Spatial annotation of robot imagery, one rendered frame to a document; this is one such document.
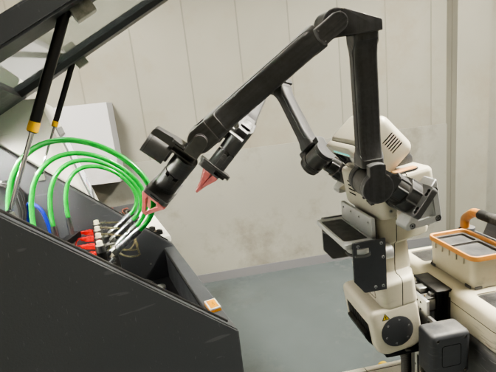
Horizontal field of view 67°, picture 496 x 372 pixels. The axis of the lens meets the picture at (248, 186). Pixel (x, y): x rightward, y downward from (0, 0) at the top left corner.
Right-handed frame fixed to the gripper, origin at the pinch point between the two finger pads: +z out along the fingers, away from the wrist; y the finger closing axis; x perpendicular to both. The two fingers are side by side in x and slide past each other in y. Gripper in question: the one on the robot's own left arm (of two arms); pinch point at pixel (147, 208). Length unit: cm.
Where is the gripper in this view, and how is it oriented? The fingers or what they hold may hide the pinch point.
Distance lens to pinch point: 99.6
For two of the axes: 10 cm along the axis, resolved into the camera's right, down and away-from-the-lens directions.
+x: 7.7, 6.3, 1.2
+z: -6.0, 6.4, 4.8
